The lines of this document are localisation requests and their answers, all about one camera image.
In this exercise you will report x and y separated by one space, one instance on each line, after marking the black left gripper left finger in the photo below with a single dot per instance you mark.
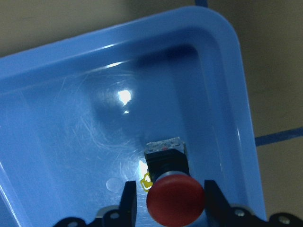
128 205

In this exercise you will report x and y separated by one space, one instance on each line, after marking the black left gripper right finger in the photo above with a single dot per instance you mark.
219 212

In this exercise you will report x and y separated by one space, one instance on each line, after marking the red emergency stop button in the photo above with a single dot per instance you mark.
175 198

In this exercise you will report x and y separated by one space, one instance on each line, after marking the blue plastic tray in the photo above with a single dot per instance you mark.
75 115

